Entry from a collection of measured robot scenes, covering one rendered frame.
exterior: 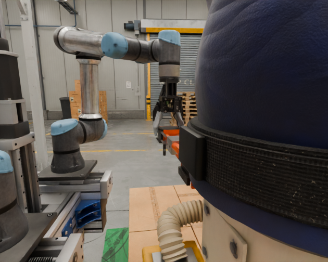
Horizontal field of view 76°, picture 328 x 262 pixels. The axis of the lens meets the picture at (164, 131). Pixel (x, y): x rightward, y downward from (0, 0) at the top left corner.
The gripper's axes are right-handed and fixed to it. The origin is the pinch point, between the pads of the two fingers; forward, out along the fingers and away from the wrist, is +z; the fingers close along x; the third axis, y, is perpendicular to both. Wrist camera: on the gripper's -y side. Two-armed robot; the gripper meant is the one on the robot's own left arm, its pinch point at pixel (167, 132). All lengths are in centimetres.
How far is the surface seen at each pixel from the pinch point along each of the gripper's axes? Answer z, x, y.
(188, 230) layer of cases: 71, 21, -36
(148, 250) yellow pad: 11.1, -12.6, 45.1
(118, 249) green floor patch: 125, -26, -91
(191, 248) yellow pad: 10.6, -5.4, 46.6
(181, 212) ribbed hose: 5.1, -6.5, 44.3
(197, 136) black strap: -13, -11, 63
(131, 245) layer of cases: 71, -15, -29
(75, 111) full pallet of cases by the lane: 63, -185, -699
